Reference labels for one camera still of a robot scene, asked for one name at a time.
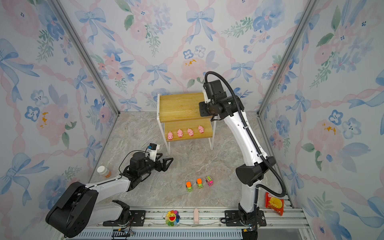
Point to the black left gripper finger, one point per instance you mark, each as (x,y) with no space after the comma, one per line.
(158,157)
(162,166)

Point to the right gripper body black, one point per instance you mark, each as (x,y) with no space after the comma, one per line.
(210,107)

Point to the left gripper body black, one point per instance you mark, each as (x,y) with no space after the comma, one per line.
(150,166)

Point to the pink pig toy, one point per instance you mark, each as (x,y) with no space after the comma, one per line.
(170,136)
(190,132)
(201,129)
(180,133)

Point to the orange green toy car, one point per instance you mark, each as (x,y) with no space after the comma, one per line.
(189,187)
(200,183)

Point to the green pink toy truck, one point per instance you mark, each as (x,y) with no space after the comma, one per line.
(209,181)

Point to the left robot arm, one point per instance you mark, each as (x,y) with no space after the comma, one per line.
(79,207)

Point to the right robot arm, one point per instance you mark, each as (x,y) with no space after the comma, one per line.
(257,161)

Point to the white wooden two-tier shelf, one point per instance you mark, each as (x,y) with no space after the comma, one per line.
(181,111)

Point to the white cap orange bottle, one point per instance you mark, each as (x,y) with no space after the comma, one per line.
(103,171)

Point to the rainbow smiling flower toy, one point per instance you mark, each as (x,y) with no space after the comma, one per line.
(172,218)

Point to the red orange toy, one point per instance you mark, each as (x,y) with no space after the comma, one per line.
(274,203)

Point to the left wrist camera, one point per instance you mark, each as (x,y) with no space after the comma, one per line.
(152,150)

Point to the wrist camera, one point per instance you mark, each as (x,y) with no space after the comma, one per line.
(152,150)
(213,91)

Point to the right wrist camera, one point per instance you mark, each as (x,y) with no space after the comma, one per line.
(213,91)

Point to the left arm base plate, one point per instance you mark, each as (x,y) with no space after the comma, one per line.
(133,218)

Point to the pink block on rail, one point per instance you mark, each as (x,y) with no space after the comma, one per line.
(196,216)

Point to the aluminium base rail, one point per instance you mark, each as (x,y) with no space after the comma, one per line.
(293,225)

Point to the aluminium corner post right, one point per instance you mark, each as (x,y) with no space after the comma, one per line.
(291,47)

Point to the aluminium corner post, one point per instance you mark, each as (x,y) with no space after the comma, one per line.
(291,47)
(85,56)

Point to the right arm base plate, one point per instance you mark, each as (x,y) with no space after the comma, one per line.
(240,219)

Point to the aluminium corner post left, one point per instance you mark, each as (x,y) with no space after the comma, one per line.
(85,56)

